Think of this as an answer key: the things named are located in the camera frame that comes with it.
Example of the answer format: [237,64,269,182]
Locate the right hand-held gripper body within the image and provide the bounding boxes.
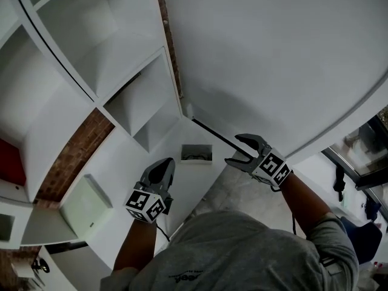
[249,145,293,190]

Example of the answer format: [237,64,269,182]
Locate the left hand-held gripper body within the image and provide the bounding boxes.
[123,179,175,224]

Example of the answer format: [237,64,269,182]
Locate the person's left forearm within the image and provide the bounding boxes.
[112,218,159,273]

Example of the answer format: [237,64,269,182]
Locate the person's right forearm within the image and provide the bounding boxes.
[279,172,338,241]

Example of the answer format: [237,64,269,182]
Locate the pale green box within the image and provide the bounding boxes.
[59,173,114,239]

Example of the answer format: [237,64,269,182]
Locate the white shelf unit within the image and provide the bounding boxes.
[0,0,186,250]

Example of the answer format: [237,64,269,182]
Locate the grey t-shirt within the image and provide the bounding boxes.
[99,209,360,291]

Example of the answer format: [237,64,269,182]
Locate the black-framed window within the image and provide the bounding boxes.
[321,104,388,200]

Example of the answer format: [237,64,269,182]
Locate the blue chair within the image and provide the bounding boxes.
[340,215,383,265]

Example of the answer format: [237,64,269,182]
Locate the black metal ornament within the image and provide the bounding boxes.
[31,257,51,274]

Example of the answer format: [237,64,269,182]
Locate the white arched-window cabinet door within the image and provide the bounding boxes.
[0,177,34,250]

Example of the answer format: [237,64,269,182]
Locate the red book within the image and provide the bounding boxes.
[0,138,27,186]

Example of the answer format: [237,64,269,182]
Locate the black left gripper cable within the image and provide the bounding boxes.
[155,221,172,243]

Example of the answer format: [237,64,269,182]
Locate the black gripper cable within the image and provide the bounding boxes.
[155,221,172,243]
[270,186,298,236]

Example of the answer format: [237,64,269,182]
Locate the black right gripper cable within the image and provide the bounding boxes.
[270,186,298,236]

